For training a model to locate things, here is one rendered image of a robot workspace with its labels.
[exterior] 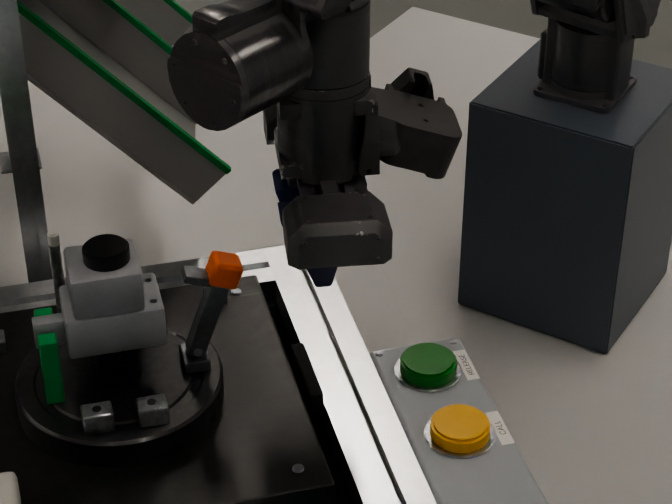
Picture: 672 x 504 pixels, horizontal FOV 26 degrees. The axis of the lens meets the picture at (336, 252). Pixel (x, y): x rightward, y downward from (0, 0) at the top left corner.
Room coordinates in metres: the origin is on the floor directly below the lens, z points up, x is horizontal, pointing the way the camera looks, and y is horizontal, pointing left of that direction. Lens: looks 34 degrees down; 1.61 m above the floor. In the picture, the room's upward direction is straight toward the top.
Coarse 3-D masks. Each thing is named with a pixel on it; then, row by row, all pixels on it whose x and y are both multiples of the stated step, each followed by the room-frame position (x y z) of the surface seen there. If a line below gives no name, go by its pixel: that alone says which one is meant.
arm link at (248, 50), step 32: (256, 0) 0.75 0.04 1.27; (288, 0) 0.75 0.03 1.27; (320, 0) 0.74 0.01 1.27; (352, 0) 0.75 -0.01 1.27; (192, 32) 0.73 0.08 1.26; (224, 32) 0.72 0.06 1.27; (256, 32) 0.73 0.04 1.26; (288, 32) 0.74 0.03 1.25; (192, 64) 0.73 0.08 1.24; (224, 64) 0.71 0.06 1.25; (256, 64) 0.71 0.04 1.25; (288, 64) 0.73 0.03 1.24; (192, 96) 0.72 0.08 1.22; (224, 96) 0.71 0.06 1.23; (256, 96) 0.71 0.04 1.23; (288, 96) 0.74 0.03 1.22; (224, 128) 0.71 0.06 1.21
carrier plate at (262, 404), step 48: (192, 288) 0.89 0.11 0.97; (240, 288) 0.89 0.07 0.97; (240, 336) 0.83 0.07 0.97; (0, 384) 0.78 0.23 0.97; (240, 384) 0.78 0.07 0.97; (288, 384) 0.78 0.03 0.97; (0, 432) 0.73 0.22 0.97; (240, 432) 0.73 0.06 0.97; (288, 432) 0.73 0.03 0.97; (48, 480) 0.68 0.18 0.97; (96, 480) 0.68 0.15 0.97; (144, 480) 0.68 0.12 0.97; (192, 480) 0.68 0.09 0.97; (240, 480) 0.68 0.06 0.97; (288, 480) 0.68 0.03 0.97
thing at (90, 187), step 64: (0, 128) 1.33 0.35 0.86; (64, 128) 1.33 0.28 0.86; (256, 128) 1.33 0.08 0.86; (0, 192) 1.21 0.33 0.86; (64, 192) 1.21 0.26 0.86; (128, 192) 1.21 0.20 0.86; (256, 192) 1.21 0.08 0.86; (0, 256) 1.10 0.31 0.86; (192, 256) 1.10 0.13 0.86; (384, 320) 1.00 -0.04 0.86
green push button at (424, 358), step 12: (408, 348) 0.82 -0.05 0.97; (420, 348) 0.82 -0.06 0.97; (432, 348) 0.82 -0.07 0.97; (444, 348) 0.82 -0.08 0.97; (408, 360) 0.80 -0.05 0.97; (420, 360) 0.80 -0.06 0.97; (432, 360) 0.80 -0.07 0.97; (444, 360) 0.80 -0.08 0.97; (456, 360) 0.81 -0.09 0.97; (408, 372) 0.79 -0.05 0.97; (420, 372) 0.79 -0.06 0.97; (432, 372) 0.79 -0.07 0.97; (444, 372) 0.79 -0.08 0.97; (420, 384) 0.79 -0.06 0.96; (432, 384) 0.79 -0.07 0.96; (444, 384) 0.79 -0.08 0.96
